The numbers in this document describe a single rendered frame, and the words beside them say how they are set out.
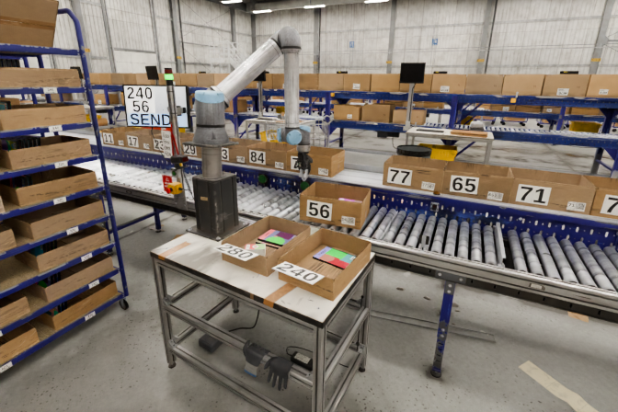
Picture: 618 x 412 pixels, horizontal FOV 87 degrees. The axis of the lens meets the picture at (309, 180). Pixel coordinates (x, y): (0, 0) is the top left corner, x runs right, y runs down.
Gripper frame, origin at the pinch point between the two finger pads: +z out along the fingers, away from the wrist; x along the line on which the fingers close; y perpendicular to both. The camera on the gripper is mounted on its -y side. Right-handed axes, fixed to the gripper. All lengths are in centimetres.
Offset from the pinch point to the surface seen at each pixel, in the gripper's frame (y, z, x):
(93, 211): 78, 16, -111
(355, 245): 51, 14, 53
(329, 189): -5.3, 7.0, 16.8
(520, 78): -477, -73, 176
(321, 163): -29.1, -4.8, 0.3
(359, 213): 22, 9, 46
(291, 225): 48, 12, 15
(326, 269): 71, 18, 46
